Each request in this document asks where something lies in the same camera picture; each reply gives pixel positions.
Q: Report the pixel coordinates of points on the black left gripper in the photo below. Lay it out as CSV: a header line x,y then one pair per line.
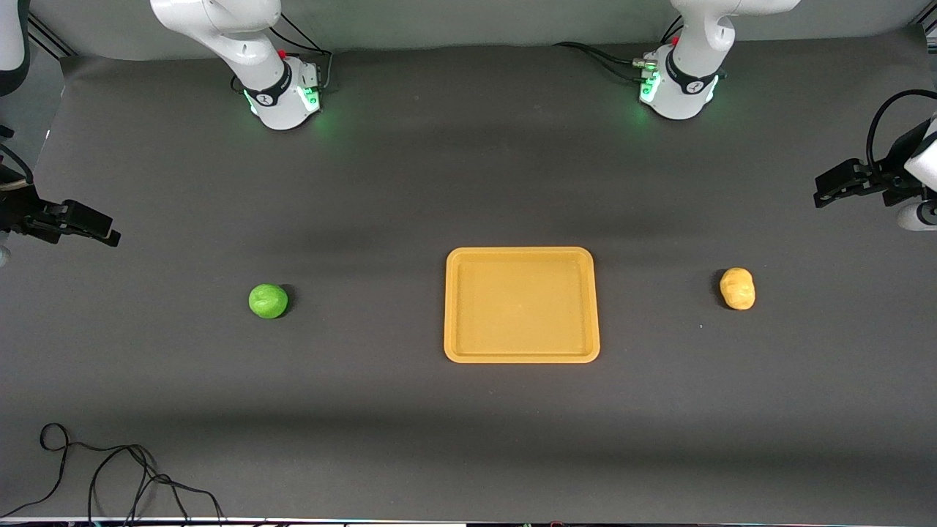
x,y
883,178

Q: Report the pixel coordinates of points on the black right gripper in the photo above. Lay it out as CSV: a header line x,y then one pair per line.
x,y
20,210

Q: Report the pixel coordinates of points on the yellow potato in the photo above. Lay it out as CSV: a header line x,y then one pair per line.
x,y
737,289

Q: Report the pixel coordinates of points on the green lime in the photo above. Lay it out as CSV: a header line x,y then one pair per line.
x,y
268,301

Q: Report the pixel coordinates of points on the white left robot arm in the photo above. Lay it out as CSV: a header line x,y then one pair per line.
x,y
692,73

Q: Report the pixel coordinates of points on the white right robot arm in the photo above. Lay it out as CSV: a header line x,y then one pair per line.
x,y
249,51

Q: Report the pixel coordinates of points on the yellow plastic tray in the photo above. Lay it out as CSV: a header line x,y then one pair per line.
x,y
521,307

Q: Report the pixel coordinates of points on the dark grey table mat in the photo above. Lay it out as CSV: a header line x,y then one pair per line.
x,y
439,439

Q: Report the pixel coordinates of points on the aluminium frame rail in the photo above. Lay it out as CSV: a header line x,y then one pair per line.
x,y
930,29
51,36

